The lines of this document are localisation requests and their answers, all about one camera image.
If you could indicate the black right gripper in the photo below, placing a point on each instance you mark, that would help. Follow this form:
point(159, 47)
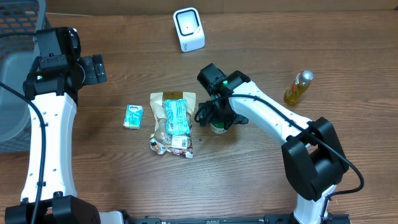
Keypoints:
point(210, 114)

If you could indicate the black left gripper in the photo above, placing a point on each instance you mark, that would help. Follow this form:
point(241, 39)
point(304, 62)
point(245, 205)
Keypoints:
point(97, 69)

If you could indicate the green lid jar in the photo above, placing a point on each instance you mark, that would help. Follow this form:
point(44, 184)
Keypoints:
point(218, 127)

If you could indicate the brown nut pouch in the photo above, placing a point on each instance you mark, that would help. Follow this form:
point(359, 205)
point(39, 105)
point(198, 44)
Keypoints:
point(157, 106)

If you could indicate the teal tissue pack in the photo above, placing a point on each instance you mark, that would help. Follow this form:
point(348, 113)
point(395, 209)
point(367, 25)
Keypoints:
point(133, 116)

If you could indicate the yellow drink bottle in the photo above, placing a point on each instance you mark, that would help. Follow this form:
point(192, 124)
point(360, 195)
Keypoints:
point(301, 83)

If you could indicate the teal snack packet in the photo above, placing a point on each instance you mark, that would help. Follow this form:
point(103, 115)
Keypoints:
point(176, 113)

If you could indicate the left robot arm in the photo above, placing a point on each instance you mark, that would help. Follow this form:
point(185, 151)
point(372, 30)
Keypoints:
point(51, 92)

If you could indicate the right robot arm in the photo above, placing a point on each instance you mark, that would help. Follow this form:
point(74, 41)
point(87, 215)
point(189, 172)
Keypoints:
point(314, 160)

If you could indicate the white barcode scanner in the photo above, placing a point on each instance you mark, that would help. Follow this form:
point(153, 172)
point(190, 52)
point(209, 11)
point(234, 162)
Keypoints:
point(189, 29)

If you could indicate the grey plastic mesh basket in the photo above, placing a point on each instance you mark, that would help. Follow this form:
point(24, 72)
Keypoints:
point(18, 50)

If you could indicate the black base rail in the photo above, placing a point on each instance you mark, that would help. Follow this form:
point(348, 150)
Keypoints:
point(211, 221)

